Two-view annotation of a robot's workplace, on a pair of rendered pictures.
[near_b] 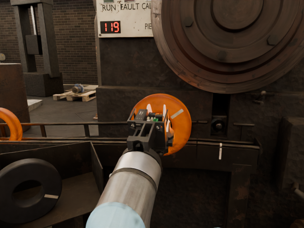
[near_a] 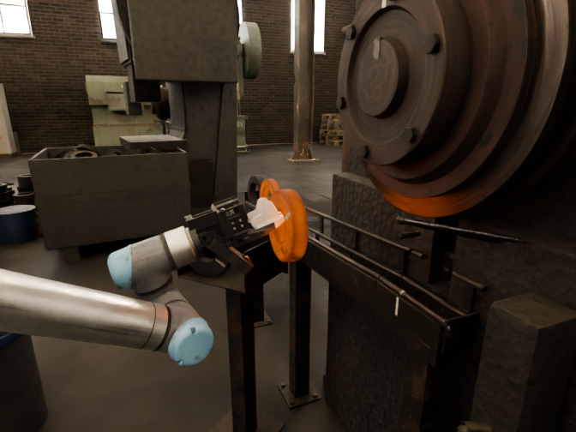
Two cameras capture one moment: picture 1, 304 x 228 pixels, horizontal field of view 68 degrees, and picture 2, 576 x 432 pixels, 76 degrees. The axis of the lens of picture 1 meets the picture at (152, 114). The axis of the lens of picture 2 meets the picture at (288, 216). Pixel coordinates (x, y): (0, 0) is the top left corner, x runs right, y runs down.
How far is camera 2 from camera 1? 0.67 m
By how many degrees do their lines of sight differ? 54
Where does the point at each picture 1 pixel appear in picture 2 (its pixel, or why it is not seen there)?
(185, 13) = (340, 92)
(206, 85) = (389, 194)
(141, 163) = (171, 234)
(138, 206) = (136, 254)
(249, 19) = (384, 101)
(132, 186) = (148, 243)
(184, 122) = (291, 228)
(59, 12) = not seen: hidden behind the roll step
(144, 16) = not seen: hidden behind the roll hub
